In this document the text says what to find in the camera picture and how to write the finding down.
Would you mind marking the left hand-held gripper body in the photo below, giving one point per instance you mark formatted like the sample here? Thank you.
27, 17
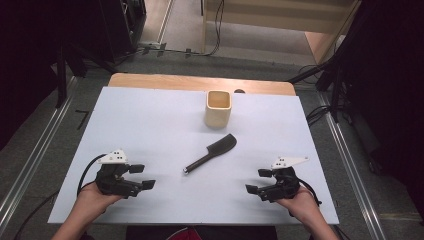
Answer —
111, 181

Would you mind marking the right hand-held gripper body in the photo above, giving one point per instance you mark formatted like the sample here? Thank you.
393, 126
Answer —
283, 186

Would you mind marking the dark brown comb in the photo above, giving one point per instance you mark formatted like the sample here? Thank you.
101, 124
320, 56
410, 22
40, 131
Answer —
215, 150

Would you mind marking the cream square ceramic cup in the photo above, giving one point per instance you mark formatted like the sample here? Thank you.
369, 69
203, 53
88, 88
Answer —
217, 116

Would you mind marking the person's left hand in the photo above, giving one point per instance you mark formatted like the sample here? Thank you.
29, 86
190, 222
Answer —
91, 199

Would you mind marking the person's right hand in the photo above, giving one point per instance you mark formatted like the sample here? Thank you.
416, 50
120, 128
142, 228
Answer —
303, 205

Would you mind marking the white board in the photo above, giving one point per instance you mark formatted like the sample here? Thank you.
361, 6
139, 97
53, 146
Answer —
160, 126

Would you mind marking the person's dark clothing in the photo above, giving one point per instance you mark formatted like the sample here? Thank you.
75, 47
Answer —
233, 233

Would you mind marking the black metal stand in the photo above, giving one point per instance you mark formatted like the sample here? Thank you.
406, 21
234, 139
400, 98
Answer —
61, 76

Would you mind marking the black cabinet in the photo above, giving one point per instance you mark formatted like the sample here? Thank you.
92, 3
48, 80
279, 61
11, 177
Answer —
123, 26

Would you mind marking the black curtain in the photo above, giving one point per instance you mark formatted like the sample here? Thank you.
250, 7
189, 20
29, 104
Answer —
23, 66
390, 83

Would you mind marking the pale wooden shelf unit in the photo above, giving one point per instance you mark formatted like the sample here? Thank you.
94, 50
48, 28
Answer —
283, 16

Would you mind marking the metal floor rail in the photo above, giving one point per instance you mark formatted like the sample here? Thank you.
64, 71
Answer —
33, 160
353, 166

